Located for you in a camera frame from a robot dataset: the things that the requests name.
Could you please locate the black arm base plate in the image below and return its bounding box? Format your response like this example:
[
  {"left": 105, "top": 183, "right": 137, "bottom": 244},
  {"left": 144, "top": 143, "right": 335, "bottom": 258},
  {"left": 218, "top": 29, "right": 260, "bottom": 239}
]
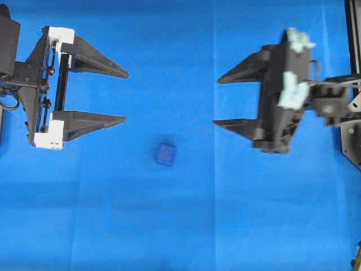
[{"left": 338, "top": 118, "right": 361, "bottom": 170}]

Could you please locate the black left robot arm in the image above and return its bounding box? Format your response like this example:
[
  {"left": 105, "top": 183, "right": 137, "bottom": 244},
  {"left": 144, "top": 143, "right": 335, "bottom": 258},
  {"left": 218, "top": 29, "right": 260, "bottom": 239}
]
[{"left": 1, "top": 4, "right": 129, "bottom": 150}]

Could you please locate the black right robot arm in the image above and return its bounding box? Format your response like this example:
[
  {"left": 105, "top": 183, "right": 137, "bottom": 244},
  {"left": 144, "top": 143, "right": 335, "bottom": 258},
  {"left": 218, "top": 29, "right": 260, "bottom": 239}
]
[{"left": 213, "top": 28, "right": 360, "bottom": 154}]

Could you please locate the blue cube block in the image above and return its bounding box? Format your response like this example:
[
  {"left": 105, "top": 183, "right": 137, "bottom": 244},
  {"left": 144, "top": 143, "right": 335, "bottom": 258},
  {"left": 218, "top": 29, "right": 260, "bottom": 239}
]
[{"left": 155, "top": 143, "right": 177, "bottom": 167}]

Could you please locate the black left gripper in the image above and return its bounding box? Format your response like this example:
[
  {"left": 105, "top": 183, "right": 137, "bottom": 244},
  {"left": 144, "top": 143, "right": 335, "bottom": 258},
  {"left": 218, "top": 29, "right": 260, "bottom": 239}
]
[{"left": 12, "top": 26, "right": 129, "bottom": 150}]

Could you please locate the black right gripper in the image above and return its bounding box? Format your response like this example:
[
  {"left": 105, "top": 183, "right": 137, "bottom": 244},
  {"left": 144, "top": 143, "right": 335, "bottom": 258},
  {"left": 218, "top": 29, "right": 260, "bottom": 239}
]
[{"left": 213, "top": 28, "right": 315, "bottom": 154}]

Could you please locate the black aluminium frame rail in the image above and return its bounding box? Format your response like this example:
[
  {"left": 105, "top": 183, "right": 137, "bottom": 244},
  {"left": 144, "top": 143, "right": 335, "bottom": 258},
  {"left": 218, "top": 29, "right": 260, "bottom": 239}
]
[{"left": 345, "top": 0, "right": 360, "bottom": 73}]

